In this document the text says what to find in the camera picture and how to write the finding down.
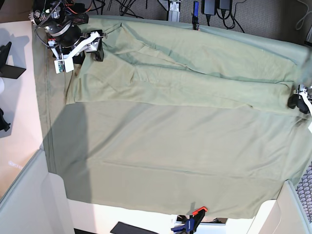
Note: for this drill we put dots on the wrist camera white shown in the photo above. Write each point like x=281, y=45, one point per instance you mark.
x=64, y=65
x=310, y=127

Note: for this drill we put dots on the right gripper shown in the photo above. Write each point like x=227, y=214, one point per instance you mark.
x=63, y=42

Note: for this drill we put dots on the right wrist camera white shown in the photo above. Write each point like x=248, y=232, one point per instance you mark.
x=64, y=65

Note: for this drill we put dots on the white partition panel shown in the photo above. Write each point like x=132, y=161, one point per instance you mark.
x=36, y=202
x=284, y=215

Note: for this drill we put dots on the grey mesh object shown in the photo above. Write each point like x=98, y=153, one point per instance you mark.
x=304, y=191

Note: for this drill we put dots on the white partition panel right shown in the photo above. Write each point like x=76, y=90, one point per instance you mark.
x=284, y=215

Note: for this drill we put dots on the orange blue clamp top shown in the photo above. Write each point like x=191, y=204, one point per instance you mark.
x=195, y=21

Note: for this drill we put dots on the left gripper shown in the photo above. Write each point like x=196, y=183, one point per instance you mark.
x=301, y=99

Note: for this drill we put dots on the aluminium extrusion post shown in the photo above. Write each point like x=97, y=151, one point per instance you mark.
x=174, y=10

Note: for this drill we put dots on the black stand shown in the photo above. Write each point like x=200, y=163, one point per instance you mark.
x=4, y=125
x=8, y=71

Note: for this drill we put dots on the white cylinder left edge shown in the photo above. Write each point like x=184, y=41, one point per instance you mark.
x=2, y=86

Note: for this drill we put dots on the green table cloth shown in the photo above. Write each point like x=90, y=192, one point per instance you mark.
x=166, y=158

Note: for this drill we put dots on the white partition panel left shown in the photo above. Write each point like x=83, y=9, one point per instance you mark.
x=36, y=202

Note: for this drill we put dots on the orange blue clamp bottom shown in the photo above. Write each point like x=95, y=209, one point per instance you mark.
x=192, y=223

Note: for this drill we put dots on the black flat pad bottom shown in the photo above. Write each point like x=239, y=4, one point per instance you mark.
x=123, y=228

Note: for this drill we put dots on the black power adapter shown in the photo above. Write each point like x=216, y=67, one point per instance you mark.
x=209, y=7
x=225, y=5

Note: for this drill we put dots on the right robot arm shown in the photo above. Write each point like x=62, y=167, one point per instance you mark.
x=57, y=27

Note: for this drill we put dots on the orange blue clamp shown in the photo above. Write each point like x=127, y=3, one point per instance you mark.
x=195, y=21
x=192, y=223

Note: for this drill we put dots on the black stand lower left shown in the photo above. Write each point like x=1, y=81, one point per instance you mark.
x=4, y=125

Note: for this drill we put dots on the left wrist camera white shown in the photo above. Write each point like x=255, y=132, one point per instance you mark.
x=310, y=127

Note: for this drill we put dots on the black stand upper left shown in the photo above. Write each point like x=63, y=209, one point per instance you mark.
x=8, y=71

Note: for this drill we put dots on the light green T-shirt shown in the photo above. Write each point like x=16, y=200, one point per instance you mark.
x=166, y=65

